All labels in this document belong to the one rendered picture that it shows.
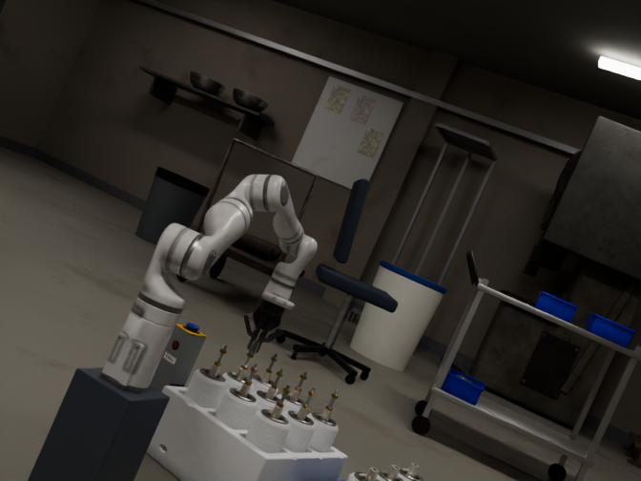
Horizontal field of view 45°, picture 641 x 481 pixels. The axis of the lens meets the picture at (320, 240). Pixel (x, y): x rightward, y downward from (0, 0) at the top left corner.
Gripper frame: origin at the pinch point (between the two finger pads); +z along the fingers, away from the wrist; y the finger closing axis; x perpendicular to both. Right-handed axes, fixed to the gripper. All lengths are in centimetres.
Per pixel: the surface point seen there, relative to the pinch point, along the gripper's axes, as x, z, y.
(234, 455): 29.6, 21.3, -1.0
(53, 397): -6, 35, 45
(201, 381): 12.0, 11.5, 11.2
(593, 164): -370, -173, -266
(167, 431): 13.2, 26.8, 14.3
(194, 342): -4.4, 6.0, 15.4
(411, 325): -304, 1, -155
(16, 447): 34, 35, 47
